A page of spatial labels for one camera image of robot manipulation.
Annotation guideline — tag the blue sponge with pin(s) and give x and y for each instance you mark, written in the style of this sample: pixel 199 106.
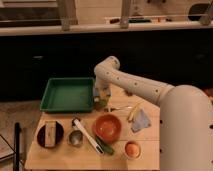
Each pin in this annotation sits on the blue sponge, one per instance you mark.
pixel 96 92

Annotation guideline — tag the orange cup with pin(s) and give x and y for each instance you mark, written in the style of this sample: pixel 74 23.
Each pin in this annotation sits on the orange cup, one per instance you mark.
pixel 132 150

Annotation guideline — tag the green plastic tray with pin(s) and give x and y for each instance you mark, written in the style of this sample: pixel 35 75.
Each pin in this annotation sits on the green plastic tray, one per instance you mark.
pixel 68 95

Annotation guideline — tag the green cucumber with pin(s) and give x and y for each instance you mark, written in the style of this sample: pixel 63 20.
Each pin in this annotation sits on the green cucumber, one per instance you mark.
pixel 106 148

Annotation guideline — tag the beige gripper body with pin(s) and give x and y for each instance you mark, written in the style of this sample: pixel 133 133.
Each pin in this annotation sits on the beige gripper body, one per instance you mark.
pixel 104 92

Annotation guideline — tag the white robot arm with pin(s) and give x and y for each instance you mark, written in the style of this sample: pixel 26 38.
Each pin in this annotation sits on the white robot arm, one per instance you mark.
pixel 186 117

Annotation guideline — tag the orange bowl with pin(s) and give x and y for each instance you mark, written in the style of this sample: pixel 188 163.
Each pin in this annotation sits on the orange bowl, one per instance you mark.
pixel 107 128

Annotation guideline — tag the black stand pole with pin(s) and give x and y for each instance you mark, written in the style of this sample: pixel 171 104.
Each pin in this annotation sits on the black stand pole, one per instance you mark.
pixel 16 147

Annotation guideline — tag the green plastic cup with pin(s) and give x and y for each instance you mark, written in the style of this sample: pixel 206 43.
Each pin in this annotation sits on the green plastic cup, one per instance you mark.
pixel 102 103

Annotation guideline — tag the metal spoon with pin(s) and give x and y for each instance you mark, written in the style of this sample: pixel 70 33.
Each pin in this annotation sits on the metal spoon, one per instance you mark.
pixel 109 109

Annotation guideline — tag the yellow banana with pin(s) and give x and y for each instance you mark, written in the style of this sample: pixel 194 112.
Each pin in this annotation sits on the yellow banana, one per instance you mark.
pixel 133 111

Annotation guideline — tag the metal measuring cup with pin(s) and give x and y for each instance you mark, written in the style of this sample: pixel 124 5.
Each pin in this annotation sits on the metal measuring cup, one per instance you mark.
pixel 76 138

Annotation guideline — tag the wooden block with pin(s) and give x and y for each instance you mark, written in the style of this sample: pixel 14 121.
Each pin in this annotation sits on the wooden block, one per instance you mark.
pixel 50 134

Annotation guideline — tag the blue-grey folded cloth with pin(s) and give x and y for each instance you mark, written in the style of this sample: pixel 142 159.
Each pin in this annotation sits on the blue-grey folded cloth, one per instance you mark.
pixel 140 121

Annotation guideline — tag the dark round plate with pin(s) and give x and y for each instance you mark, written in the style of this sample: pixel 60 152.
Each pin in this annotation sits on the dark round plate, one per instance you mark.
pixel 41 135

